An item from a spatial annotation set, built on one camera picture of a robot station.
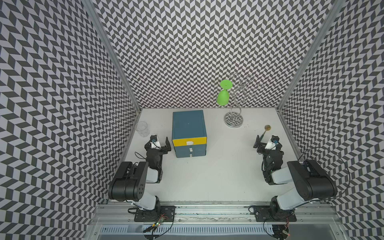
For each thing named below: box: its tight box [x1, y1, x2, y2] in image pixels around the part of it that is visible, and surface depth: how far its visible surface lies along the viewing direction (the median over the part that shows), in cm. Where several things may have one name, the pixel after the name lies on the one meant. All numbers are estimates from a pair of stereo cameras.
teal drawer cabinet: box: [172, 110, 207, 158], surface depth 84 cm
